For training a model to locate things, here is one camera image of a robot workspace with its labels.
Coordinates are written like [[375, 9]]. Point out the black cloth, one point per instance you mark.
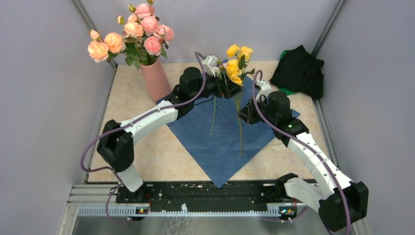
[[300, 72]]

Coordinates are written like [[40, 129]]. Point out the left aluminium frame post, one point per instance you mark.
[[97, 49]]

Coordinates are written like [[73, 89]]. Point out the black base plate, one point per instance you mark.
[[205, 196]]

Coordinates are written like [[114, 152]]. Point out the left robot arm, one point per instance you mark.
[[116, 145]]

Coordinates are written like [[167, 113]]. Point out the green cloth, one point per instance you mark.
[[287, 91]]

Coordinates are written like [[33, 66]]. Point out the pink ceramic vase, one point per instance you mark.
[[156, 80]]

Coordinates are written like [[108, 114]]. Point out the white rose stem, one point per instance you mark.
[[214, 113]]

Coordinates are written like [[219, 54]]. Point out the pale pink rose stem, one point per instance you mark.
[[131, 38]]

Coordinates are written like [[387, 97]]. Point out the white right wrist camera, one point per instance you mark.
[[263, 89]]

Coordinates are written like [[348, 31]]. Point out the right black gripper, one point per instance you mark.
[[247, 112]]

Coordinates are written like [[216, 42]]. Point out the right aluminium frame post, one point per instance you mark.
[[332, 19]]

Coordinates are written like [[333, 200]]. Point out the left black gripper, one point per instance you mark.
[[225, 87]]

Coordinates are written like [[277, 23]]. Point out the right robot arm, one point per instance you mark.
[[337, 199]]

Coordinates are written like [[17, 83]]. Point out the pink rose bunch in vase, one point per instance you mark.
[[157, 36]]

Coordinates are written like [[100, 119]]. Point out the peach rose stem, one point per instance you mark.
[[114, 42]]

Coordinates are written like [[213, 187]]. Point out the aluminium frame post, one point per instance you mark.
[[332, 19], [97, 49]]

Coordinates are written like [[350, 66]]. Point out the small yellow pink flower bouquet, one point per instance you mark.
[[235, 69]]

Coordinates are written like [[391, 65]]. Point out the aluminium front rail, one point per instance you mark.
[[100, 199]]

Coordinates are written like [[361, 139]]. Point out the blue wrapping paper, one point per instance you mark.
[[186, 151]]

